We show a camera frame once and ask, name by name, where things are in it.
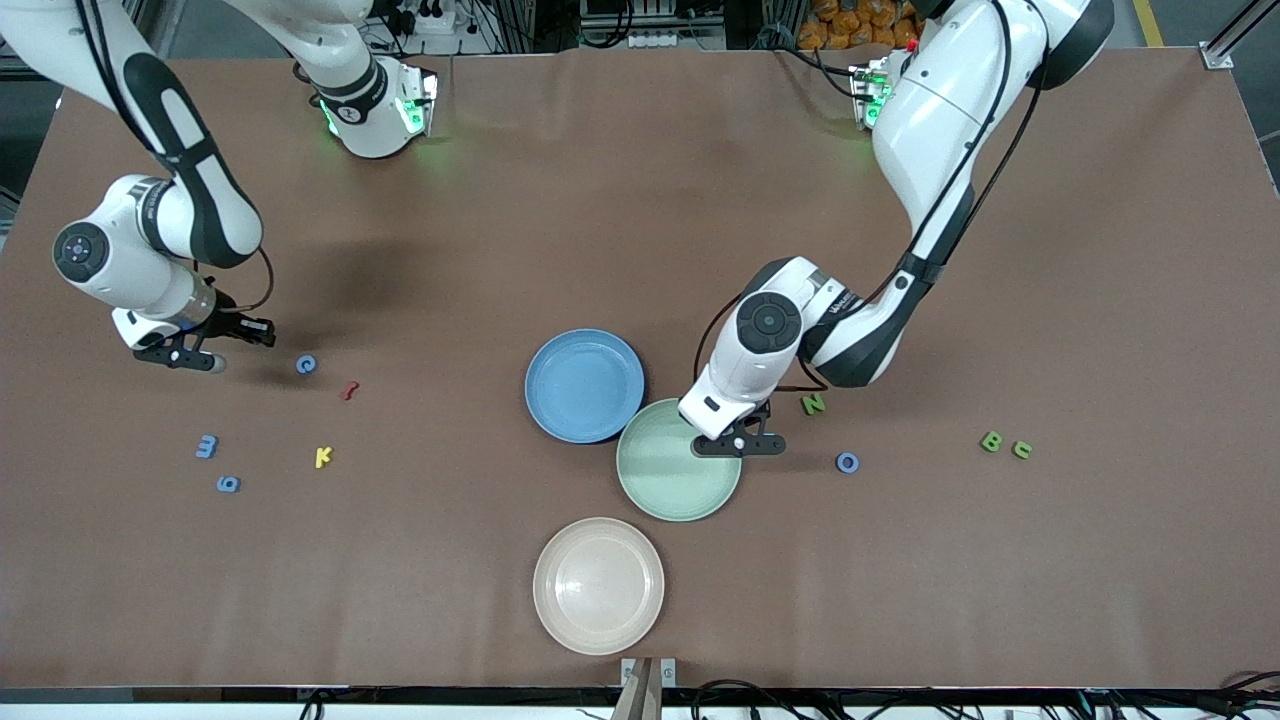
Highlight black cables at table edge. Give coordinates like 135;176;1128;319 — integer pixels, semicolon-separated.
690;672;1280;720

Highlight white power strip with plugs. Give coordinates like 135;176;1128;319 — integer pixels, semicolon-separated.
383;0;463;36

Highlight beige round plate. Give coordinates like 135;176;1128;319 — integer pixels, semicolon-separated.
532;516;666;657

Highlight bag of orange fruit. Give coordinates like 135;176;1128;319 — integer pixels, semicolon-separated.
797;0;916;51

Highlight green round plate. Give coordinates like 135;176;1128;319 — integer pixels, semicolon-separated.
616;398;743;523

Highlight blue round plate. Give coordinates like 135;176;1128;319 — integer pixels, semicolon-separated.
524;328;647;445

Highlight metal table clamp bracket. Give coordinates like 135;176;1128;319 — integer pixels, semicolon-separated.
620;657;678;691

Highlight aluminium frame corner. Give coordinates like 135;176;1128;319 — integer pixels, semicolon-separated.
1200;0;1280;71

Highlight brown table cover sheet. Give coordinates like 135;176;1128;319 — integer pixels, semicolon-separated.
0;45;1280;691

